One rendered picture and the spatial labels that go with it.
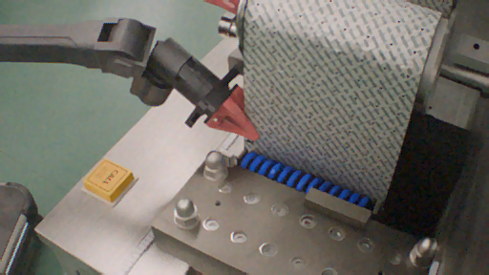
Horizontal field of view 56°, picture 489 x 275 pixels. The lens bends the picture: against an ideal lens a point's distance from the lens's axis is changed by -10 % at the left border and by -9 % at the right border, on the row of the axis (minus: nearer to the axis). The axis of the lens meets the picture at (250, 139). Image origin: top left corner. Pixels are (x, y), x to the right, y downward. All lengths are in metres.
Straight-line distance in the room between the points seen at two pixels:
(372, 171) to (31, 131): 2.05
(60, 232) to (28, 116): 1.78
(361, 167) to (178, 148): 0.41
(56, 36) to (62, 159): 1.59
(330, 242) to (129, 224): 0.37
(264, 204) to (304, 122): 0.13
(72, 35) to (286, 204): 0.41
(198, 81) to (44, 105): 1.98
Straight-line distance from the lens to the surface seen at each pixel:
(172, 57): 0.75
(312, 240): 0.69
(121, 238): 0.87
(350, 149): 0.70
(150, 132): 1.03
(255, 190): 0.74
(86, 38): 0.76
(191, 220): 0.69
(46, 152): 2.41
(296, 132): 0.72
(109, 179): 0.93
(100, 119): 2.48
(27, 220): 1.88
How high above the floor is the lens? 1.60
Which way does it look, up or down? 45 degrees down
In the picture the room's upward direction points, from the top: straight up
